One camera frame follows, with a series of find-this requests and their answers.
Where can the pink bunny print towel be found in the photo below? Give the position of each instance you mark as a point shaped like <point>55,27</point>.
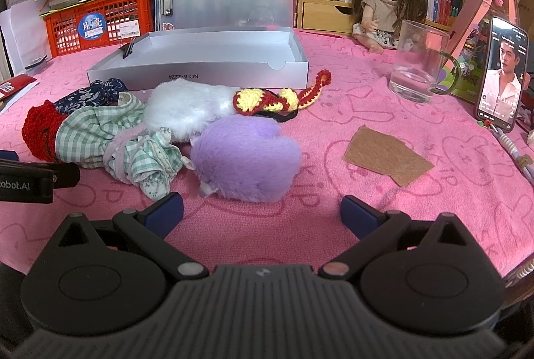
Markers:
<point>342,100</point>

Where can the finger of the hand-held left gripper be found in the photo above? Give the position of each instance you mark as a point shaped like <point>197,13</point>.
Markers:
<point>66,176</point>

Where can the red crochet scrunchie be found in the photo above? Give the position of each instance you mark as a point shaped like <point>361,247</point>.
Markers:
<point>37,129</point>

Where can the purple fluffy scrunchie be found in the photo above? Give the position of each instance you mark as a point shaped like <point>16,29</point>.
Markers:
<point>246,159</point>

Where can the red envelope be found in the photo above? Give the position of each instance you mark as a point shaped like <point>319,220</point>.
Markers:
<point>14,86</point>

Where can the smartphone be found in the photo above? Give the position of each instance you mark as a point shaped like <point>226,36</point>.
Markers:
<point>502,75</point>

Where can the black binder clip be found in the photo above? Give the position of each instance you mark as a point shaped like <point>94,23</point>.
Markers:
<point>127,49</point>

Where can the green floral fabric pouch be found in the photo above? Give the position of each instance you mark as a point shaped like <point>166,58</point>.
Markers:
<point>154,163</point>

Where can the green checked scrunchie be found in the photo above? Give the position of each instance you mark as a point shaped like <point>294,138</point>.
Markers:
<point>83,129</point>

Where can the brown cardboard piece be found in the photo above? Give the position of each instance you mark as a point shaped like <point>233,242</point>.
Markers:
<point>413,167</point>
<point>371,148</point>

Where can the white shallow cardboard box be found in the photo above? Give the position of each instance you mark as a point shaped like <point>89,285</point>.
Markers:
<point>217,69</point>

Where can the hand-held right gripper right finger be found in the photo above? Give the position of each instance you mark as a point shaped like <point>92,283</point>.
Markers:
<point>358,217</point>

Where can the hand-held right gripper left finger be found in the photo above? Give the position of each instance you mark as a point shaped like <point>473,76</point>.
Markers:
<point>165,214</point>

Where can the glass mug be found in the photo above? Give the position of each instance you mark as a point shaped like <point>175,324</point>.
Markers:
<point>413,67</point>

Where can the red plastic crate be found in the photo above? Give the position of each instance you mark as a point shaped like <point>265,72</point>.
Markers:
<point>121,15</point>

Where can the wooden desk organizer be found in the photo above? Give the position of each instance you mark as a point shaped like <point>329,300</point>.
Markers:
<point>325,15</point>

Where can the white fluffy scrunchie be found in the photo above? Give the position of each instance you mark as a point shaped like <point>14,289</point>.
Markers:
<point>183,104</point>

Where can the blue floral pouch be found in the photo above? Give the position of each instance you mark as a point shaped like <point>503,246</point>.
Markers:
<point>91,94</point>

